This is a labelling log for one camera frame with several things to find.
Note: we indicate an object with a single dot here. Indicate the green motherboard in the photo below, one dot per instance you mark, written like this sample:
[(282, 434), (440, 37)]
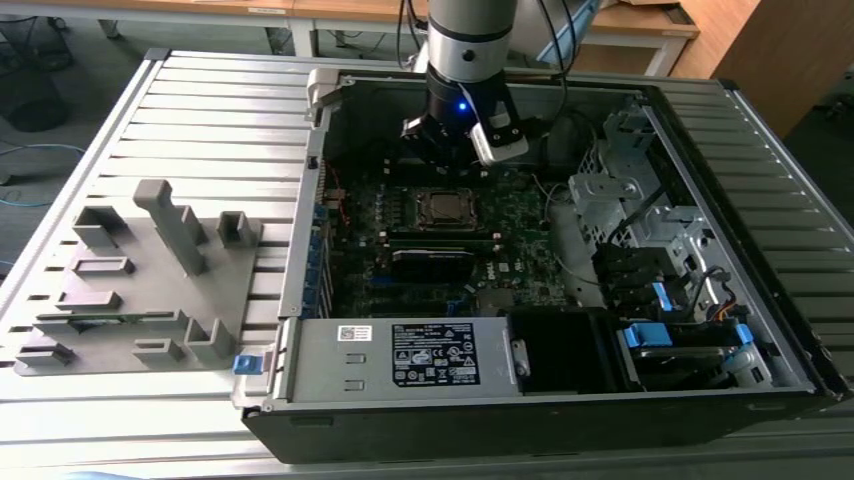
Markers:
[(528, 260)]

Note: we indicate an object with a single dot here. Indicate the silver metal drive cage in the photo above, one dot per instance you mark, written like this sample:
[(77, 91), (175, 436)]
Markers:
[(601, 187)]

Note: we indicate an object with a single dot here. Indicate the green RAM stick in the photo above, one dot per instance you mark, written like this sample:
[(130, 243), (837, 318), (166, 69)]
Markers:
[(107, 319)]

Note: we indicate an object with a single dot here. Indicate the black disk bay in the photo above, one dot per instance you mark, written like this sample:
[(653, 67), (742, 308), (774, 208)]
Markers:
[(628, 270)]

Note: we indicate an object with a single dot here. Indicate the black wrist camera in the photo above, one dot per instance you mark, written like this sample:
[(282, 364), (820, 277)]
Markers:
[(420, 131)]

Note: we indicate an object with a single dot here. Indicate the blue case latch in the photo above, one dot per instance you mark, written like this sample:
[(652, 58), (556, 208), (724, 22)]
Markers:
[(246, 365)]

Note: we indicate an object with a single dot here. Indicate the silver topped green CPU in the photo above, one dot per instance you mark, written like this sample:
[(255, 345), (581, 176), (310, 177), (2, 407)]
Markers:
[(446, 206)]

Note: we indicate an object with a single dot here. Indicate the wooden desk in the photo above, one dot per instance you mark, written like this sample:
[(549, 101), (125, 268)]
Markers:
[(641, 27), (167, 5)]

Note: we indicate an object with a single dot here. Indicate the grey parts rack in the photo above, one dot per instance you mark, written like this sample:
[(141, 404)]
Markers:
[(154, 300)]

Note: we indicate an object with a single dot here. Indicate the hard disk in blue carrier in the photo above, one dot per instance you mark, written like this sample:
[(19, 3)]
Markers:
[(644, 336)]

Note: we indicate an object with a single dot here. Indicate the pale blue teach pendant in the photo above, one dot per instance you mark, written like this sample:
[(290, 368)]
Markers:
[(582, 20)]

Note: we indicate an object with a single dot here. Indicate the black graphics card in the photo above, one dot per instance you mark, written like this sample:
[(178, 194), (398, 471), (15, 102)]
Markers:
[(434, 267)]

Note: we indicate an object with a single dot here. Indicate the metal CPU socket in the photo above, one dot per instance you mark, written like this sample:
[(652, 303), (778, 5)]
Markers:
[(417, 225)]

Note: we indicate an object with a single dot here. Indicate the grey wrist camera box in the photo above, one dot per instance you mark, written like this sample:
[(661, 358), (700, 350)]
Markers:
[(504, 147)]

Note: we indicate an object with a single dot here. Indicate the black and grey PC case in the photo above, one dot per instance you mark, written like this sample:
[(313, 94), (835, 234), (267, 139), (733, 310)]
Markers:
[(468, 435)]

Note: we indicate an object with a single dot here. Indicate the wooden cabinet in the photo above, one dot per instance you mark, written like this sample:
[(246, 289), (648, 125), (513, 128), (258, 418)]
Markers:
[(788, 60)]

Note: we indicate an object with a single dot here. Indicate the silver finned chipset heatsink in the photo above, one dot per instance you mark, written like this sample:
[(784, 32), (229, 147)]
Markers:
[(497, 300)]

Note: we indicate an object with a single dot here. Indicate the silver power supply unit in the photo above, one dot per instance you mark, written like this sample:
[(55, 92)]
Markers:
[(321, 360)]

